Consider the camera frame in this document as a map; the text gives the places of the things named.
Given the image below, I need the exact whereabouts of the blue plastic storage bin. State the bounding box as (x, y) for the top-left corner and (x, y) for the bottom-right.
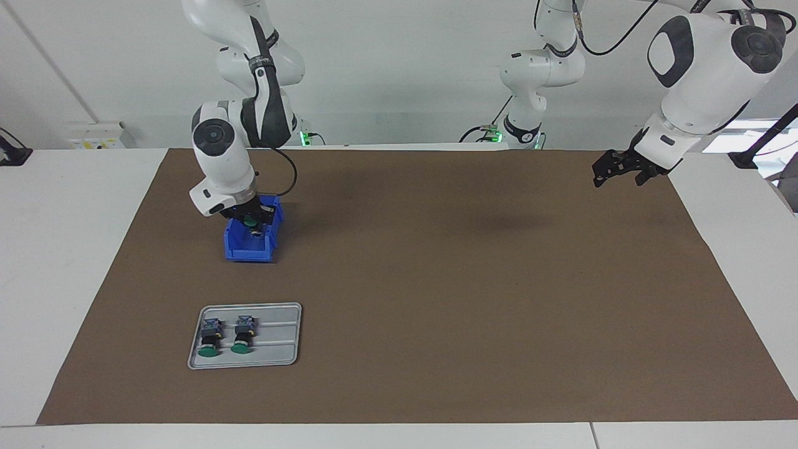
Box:
(223, 192), (286, 263)

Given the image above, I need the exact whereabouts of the grey metal tray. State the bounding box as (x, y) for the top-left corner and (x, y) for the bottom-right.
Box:
(188, 302), (303, 370)

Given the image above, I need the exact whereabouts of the grey chair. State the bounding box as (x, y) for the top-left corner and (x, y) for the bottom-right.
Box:
(766, 170), (798, 215)

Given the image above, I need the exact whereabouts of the brown table mat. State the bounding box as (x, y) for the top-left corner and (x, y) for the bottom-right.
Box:
(36, 148), (798, 425)

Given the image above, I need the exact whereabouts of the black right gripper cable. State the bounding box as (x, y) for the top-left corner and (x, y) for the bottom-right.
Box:
(267, 145), (299, 198)

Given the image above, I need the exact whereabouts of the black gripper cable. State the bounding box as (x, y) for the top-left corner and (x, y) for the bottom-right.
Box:
(267, 145), (299, 198)
(574, 0), (661, 57)

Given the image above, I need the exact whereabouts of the black slanted camera stand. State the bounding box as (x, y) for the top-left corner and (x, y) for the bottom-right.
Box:
(728, 103), (798, 170)

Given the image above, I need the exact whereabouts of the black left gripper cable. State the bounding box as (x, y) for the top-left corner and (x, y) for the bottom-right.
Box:
(574, 0), (661, 57)

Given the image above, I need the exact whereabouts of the black left base cable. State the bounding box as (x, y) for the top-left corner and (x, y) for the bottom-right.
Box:
(459, 94), (515, 143)

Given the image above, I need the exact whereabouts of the white wall socket box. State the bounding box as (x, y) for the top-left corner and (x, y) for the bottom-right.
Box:
(66, 121), (127, 150)

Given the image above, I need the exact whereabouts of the black desk clamp mount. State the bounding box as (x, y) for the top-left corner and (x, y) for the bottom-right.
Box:
(0, 128), (33, 167)

